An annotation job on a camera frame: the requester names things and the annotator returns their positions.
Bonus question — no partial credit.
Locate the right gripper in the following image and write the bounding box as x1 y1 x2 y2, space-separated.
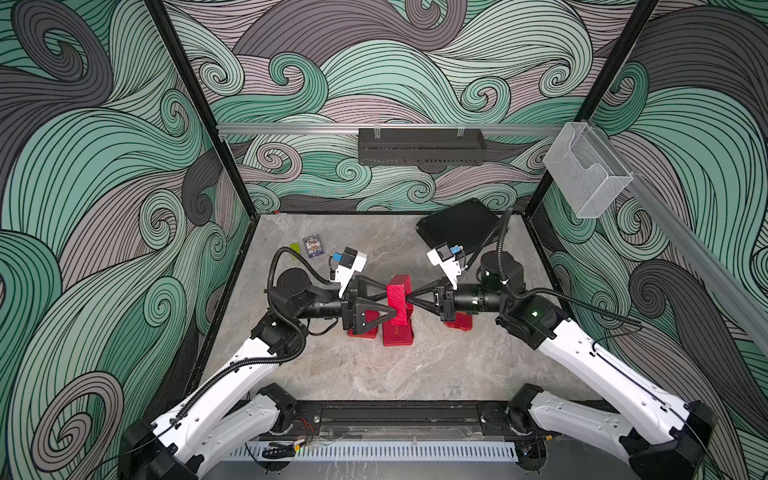
409 275 508 322

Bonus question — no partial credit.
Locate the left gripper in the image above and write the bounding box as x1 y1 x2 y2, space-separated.
289 276 388 339

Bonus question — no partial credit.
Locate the red jewelry box lid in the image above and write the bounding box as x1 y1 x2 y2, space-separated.
383 274 413 329

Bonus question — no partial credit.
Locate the red jewelry box base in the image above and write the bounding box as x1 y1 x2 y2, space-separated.
444 312 473 331

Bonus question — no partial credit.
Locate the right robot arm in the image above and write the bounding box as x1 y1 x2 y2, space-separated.
407 210 716 479

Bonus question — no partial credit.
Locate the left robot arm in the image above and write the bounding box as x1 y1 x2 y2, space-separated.
117 247 396 479

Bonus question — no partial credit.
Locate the red jewelry box left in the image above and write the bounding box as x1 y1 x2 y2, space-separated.
347 310 380 339

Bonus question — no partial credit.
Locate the red jewelry box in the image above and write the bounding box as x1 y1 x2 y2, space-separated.
382 323 414 347
347 310 380 339

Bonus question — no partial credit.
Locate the red jewelry box middle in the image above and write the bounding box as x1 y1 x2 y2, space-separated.
382 323 414 347

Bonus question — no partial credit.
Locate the small card pack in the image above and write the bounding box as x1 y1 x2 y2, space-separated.
303 234 325 258

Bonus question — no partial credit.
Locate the black flat case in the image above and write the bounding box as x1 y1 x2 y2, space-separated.
416 199 501 254

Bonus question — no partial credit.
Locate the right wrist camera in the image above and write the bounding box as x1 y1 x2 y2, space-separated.
427 243 466 290

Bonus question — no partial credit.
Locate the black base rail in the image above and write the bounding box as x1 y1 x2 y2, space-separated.
251 398 637 439

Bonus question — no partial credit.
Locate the black wall tray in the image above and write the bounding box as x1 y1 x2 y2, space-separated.
357 129 488 168

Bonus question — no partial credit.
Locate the aluminium wall rail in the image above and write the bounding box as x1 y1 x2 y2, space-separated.
217 122 564 137

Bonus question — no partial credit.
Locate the white slotted cable duct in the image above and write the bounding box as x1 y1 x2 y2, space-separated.
224 440 518 463

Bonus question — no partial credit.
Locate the clear acrylic wall holder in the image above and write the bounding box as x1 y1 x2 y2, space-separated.
544 121 633 219

